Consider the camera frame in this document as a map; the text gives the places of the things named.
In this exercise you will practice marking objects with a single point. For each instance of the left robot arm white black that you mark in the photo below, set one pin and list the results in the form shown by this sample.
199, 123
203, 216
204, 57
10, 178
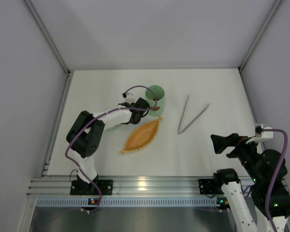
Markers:
86, 133

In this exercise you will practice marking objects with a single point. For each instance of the left aluminium frame post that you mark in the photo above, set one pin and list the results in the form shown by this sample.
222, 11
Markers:
51, 45

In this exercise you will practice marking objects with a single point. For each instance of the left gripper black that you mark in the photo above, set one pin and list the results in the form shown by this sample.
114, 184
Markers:
143, 105

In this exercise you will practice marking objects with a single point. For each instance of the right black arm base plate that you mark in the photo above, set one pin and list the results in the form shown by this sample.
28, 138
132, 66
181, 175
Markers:
209, 186

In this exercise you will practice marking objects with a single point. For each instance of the green round lid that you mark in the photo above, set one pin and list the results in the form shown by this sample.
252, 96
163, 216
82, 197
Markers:
112, 128

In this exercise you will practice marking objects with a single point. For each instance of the right aluminium frame post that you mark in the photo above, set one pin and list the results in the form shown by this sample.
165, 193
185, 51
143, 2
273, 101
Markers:
260, 33

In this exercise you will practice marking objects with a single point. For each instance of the green cylindrical lunch container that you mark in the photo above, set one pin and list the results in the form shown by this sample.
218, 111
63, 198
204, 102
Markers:
155, 91

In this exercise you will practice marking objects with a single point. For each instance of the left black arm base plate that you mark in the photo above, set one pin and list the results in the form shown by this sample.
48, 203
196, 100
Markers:
106, 187

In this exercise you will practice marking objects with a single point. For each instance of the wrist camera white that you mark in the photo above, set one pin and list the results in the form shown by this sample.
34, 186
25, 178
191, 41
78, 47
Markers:
262, 134
129, 97

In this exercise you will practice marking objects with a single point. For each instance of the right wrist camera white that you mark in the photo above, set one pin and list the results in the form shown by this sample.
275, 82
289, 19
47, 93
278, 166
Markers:
262, 134

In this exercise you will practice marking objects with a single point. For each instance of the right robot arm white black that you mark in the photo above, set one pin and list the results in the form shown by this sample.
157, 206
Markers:
269, 195

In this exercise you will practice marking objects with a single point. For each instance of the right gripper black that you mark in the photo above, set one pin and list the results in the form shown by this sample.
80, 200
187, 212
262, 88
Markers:
233, 142

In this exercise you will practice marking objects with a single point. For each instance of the aluminium frame post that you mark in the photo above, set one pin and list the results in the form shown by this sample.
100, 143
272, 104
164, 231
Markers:
260, 33
51, 45

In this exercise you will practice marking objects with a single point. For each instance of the aluminium mounting rail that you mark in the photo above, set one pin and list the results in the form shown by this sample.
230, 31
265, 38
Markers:
57, 176

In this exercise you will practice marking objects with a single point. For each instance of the metal tongs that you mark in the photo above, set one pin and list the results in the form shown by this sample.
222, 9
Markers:
183, 124

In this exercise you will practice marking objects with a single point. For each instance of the slotted grey cable duct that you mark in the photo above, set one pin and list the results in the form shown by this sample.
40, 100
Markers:
130, 202

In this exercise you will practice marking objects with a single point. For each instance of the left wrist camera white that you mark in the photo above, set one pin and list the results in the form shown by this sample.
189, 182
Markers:
129, 97

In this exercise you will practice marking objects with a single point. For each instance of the orange boat-shaped woven tray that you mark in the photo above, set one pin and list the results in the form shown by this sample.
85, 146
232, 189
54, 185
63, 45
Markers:
142, 136

